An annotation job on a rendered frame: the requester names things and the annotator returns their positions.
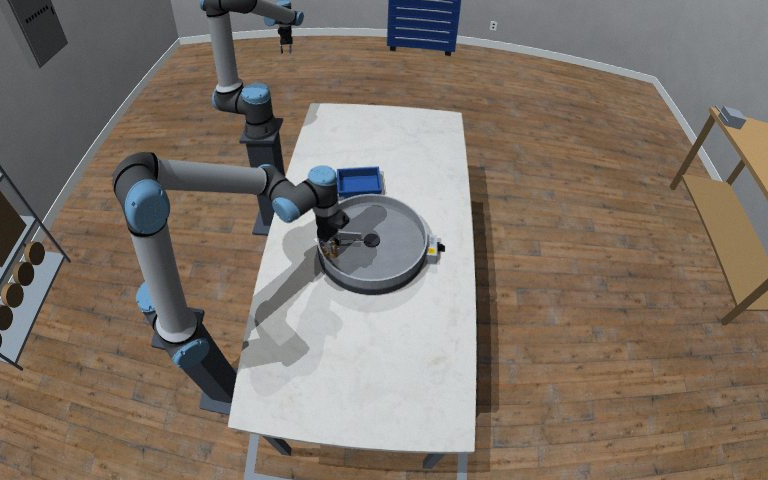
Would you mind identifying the blue crate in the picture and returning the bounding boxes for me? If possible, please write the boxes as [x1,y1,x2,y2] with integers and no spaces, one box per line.
[336,166,386,199]

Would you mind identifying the grey turntable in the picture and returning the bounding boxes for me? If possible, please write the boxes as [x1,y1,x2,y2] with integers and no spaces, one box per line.
[316,193,433,296]

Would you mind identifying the white table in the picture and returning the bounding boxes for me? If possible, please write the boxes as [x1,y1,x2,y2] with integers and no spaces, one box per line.
[227,102,479,472]

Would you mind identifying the blue drawer cabinet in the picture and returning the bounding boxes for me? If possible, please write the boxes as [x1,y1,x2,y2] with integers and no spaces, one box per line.
[386,0,463,57]

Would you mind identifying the metal shelf unit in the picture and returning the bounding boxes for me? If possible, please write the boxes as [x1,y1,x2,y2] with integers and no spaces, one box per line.
[0,105,73,372]

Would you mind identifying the wooden workbench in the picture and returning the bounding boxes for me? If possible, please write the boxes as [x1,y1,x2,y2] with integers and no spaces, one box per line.
[670,104,768,326]

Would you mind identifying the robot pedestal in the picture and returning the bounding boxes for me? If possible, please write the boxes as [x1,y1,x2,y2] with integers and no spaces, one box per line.
[150,327,240,417]
[238,117,287,237]

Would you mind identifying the grey wall panel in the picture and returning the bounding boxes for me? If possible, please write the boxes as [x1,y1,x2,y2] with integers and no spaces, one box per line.
[0,0,69,70]

